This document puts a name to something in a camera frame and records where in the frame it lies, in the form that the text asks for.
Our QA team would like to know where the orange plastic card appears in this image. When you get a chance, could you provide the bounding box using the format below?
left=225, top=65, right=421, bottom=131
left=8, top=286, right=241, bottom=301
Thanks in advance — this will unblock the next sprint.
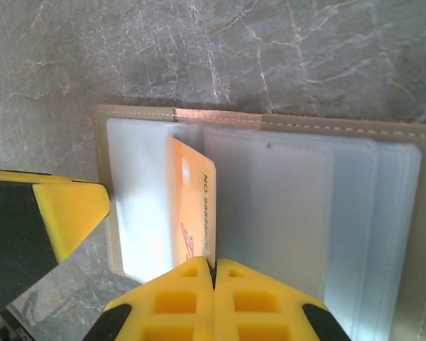
left=166, top=136, right=217, bottom=271

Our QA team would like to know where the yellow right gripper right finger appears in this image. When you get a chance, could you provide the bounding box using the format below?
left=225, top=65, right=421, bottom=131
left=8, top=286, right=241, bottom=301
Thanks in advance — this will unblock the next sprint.
left=214, top=258, right=352, bottom=341

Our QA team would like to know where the beige leather card holder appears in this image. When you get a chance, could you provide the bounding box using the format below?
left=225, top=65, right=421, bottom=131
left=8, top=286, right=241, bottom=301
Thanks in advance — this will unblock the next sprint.
left=93, top=104, right=426, bottom=341

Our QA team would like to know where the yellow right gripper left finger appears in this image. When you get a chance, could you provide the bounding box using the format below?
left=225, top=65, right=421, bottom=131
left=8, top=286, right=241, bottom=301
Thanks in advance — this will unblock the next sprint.
left=92, top=256, right=216, bottom=341

